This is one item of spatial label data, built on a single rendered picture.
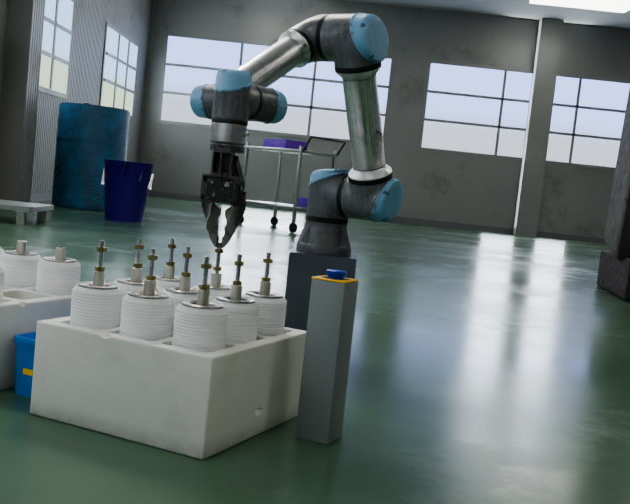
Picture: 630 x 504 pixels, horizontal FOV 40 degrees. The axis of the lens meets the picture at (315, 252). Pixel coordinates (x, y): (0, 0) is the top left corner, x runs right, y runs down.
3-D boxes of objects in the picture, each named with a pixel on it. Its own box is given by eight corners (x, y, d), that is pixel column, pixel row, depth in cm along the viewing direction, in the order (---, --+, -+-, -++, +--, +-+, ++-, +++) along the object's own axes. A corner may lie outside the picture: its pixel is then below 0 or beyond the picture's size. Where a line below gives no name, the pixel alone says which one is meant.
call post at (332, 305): (310, 429, 174) (326, 276, 171) (342, 437, 171) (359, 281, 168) (294, 437, 167) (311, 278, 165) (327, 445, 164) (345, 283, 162)
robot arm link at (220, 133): (215, 124, 183) (253, 127, 182) (213, 145, 183) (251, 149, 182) (207, 121, 175) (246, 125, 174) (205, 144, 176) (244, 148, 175)
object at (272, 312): (287, 386, 179) (296, 299, 177) (248, 389, 173) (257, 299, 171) (262, 374, 186) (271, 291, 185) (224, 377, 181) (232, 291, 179)
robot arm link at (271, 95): (252, 88, 195) (221, 81, 186) (293, 90, 189) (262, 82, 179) (249, 123, 195) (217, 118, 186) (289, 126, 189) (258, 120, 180)
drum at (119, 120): (62, 203, 851) (70, 104, 843) (129, 210, 850) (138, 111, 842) (40, 205, 787) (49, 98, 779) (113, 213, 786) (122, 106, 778)
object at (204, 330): (203, 414, 152) (213, 312, 150) (156, 403, 155) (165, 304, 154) (228, 403, 161) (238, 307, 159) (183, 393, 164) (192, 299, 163)
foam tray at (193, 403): (150, 379, 200) (157, 302, 199) (301, 414, 184) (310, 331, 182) (28, 413, 165) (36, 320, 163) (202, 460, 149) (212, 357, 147)
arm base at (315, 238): (297, 247, 246) (300, 213, 245) (350, 253, 246) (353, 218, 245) (294, 252, 231) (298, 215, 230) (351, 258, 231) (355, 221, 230)
